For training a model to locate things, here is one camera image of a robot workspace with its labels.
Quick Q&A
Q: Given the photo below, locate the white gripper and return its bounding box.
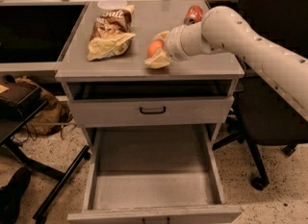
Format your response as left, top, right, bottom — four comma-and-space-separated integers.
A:
144, 25, 190, 69

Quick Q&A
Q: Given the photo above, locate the orange fruit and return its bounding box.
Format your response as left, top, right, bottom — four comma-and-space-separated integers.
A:
147, 39, 165, 58

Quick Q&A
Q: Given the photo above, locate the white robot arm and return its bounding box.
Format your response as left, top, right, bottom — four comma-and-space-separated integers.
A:
145, 6, 308, 120

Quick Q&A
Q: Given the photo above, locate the grey drawer cabinet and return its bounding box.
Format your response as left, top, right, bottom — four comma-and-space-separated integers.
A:
56, 0, 244, 142

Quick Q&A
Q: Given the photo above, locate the open grey middle drawer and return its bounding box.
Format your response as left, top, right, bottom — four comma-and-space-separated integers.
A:
67, 125, 242, 224

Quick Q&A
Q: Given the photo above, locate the red soda can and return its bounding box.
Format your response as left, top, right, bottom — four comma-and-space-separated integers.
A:
184, 5, 203, 25

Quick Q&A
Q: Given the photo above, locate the brown salt chip bag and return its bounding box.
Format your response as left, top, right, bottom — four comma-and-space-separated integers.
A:
88, 5, 136, 62

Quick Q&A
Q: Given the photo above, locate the white plastic bowl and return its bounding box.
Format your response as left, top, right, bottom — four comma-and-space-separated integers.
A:
97, 0, 127, 10

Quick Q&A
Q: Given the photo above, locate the black office chair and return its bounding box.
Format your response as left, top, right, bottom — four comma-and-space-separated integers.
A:
213, 0, 308, 190

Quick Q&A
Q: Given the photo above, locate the brown backpack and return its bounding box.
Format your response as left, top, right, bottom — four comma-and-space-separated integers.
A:
13, 77, 72, 136

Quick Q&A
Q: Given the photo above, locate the black side table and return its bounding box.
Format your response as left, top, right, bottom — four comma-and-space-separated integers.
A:
0, 75, 90, 224

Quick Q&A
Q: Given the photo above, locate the black shoe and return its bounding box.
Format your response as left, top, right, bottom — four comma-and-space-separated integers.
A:
0, 167, 31, 224

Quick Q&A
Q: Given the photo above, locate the grey top drawer black handle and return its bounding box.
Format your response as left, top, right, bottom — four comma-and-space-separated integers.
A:
69, 96, 233, 128

